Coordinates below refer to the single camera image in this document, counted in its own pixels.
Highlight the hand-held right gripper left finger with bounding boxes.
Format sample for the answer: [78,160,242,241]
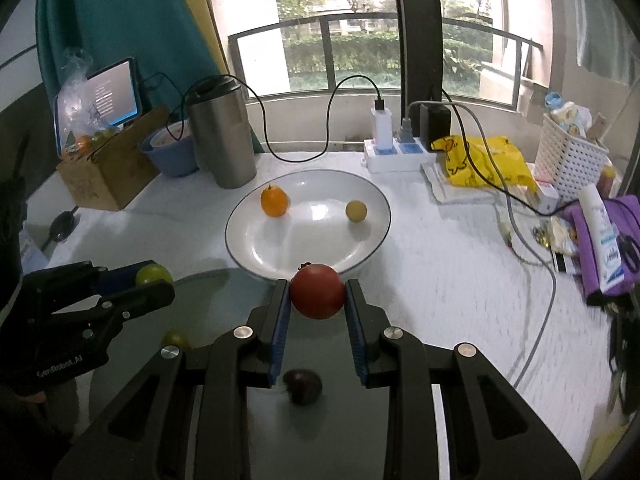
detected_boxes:
[52,279,293,480]

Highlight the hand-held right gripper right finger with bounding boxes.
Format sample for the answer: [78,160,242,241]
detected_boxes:
[344,278,583,480]

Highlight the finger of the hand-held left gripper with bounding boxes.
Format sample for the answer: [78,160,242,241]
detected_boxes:
[22,260,161,306]
[47,281,176,350]

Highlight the green tomato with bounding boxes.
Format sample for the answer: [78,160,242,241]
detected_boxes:
[161,330,192,353]
[136,264,174,288]

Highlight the round glass tray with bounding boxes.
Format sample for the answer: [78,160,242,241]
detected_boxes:
[89,268,436,480]

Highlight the red tomato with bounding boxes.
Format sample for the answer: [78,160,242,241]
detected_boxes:
[290,263,347,320]

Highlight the dark purple fruit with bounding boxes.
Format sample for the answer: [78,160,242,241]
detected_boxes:
[282,369,323,407]

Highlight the white plate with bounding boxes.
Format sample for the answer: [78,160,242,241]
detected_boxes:
[224,169,392,282]

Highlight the orange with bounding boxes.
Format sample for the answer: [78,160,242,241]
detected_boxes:
[260,185,291,218]

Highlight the black round object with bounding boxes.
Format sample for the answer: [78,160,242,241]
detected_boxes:
[40,205,80,253]

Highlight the cardboard box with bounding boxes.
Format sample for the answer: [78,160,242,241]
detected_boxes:
[56,106,171,212]

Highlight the blue bowl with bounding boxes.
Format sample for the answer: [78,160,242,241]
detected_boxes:
[140,121,199,178]

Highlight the white bowl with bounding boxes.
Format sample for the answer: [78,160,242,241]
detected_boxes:
[150,121,193,148]

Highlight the steel tumbler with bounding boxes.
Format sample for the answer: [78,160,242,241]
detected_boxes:
[186,76,258,190]

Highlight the white folded cloth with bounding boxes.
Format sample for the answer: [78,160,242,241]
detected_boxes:
[420,160,501,204]

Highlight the clear plastic bag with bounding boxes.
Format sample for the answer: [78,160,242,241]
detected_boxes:
[54,49,126,158]

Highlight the white power strip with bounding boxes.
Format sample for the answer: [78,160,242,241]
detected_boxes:
[363,137,443,174]

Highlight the white charger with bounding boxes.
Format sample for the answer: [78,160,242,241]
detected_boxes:
[370,106,392,151]

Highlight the black power adapter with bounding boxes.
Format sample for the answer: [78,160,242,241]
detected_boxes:
[419,103,452,147]

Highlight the yellow plastic bag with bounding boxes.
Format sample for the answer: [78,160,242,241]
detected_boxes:
[431,135,537,190]

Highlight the snack packet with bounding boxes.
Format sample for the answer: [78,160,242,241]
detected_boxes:
[532,215,581,256]

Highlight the small white box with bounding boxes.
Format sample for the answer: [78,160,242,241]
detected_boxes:
[520,180,561,213]

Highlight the purple pouch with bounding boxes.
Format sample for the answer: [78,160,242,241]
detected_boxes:
[562,196,640,306]

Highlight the white tube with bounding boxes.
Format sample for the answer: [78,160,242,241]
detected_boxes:
[578,183,626,293]

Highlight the teal curtain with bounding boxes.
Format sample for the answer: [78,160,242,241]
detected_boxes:
[36,0,263,153]

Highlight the white plastic basket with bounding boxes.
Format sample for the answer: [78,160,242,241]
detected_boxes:
[534,112,611,201]

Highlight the yellow curtain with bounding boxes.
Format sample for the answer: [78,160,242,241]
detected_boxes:
[167,0,231,78]

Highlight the balcony railing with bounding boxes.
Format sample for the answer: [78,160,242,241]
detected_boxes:
[227,14,546,111]

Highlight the black scissors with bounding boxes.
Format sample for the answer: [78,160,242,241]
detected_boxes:
[612,200,640,273]

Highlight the hanging pale cloth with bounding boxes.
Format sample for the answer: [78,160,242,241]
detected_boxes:
[570,0,631,81]

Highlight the grey cable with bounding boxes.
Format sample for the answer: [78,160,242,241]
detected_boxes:
[405,101,558,391]

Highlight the black charger cable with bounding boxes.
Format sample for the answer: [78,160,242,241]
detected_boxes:
[137,72,386,163]

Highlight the thin black cable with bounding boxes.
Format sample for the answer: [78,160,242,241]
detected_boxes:
[440,87,586,216]

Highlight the black straps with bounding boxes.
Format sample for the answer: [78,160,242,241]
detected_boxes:
[607,305,640,416]

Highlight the black window post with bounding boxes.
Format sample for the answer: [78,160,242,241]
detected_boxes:
[390,0,446,126]

